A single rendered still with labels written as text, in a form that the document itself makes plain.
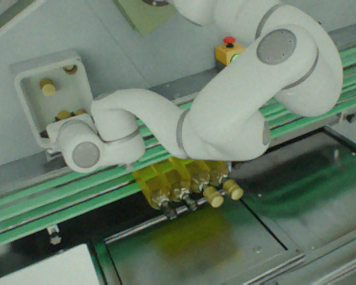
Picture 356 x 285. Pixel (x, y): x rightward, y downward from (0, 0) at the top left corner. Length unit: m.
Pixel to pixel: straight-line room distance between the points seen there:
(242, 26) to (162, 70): 0.59
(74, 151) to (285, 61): 0.40
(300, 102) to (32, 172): 0.79
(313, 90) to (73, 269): 0.78
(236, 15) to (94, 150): 0.34
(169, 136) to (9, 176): 0.64
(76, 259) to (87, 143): 0.47
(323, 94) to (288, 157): 0.83
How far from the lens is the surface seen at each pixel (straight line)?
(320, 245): 1.12
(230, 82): 0.52
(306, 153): 1.41
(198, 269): 1.01
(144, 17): 1.05
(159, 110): 0.65
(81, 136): 0.71
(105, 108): 0.69
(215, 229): 1.09
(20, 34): 1.09
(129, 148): 0.73
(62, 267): 1.11
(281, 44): 0.51
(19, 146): 1.20
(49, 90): 1.07
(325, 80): 0.56
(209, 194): 0.98
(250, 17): 0.65
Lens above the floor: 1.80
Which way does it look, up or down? 51 degrees down
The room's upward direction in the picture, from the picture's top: 138 degrees clockwise
